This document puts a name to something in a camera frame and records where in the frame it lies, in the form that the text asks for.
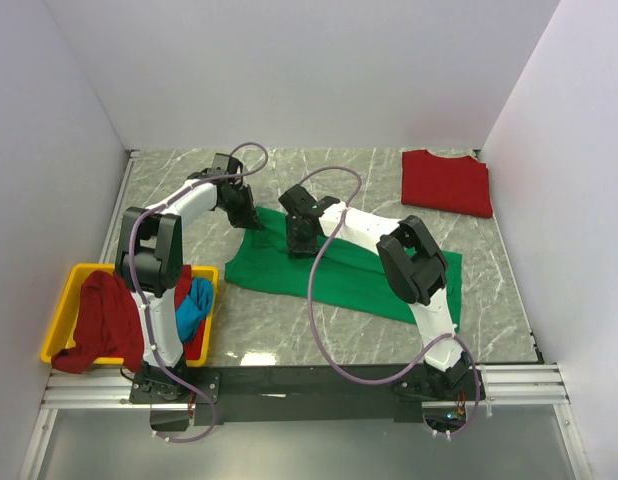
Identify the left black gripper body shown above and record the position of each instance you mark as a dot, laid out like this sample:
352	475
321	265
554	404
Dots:
240	209

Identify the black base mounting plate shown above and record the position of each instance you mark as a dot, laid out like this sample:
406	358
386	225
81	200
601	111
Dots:
304	393

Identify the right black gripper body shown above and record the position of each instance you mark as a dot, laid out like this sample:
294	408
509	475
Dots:
298	242

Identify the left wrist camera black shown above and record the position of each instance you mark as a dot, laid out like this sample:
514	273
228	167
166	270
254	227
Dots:
225	164

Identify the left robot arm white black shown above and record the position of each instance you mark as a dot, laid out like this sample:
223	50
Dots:
150	261

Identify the green t shirt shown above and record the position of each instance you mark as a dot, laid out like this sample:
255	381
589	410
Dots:
348	276

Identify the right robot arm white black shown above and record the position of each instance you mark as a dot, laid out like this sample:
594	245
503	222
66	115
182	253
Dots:
415	269

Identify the crumpled red t shirt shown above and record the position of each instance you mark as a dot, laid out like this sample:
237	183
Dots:
108	325

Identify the blue t shirt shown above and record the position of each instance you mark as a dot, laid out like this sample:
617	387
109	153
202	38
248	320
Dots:
194	300

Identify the folded red t shirt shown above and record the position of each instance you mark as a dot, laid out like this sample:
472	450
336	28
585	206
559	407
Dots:
457	185

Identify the yellow plastic bin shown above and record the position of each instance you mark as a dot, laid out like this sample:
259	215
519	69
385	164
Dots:
60	333

